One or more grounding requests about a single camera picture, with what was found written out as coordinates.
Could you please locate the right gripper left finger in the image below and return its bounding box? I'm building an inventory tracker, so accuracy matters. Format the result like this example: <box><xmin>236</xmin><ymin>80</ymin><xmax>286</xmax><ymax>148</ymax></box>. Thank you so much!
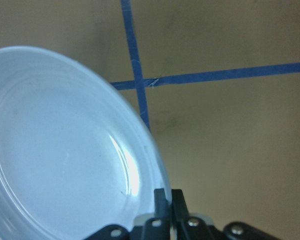
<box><xmin>154</xmin><ymin>188</ymin><xmax>171</xmax><ymax>223</ymax></box>

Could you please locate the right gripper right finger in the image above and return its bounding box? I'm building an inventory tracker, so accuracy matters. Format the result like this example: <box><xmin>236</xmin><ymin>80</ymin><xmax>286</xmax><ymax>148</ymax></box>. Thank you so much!
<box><xmin>171</xmin><ymin>189</ymin><xmax>190</xmax><ymax>225</ymax></box>

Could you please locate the blue plate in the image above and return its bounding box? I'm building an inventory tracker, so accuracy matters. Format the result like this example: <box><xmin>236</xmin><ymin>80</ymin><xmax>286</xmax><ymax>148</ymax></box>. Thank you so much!
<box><xmin>0</xmin><ymin>46</ymin><xmax>171</xmax><ymax>240</ymax></box>

